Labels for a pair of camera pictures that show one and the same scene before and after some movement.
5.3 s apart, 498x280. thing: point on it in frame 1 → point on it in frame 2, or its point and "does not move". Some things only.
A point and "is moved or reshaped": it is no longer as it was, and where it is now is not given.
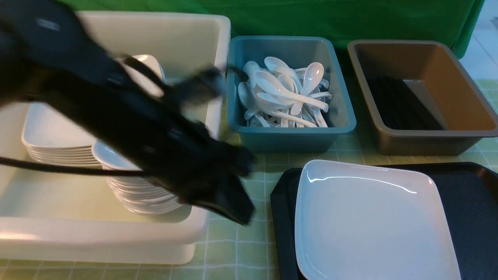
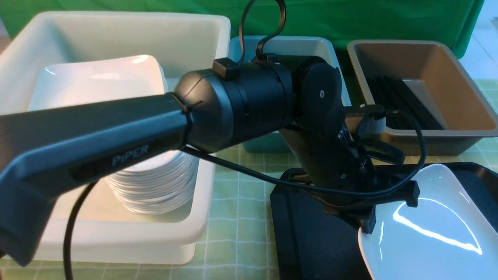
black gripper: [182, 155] → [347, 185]
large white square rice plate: [356, 222] is moved or reshaped
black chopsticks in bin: [399, 107] does not move
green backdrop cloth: [455, 21] does not move
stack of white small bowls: [143, 195] does not move
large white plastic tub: [62, 218] does not move
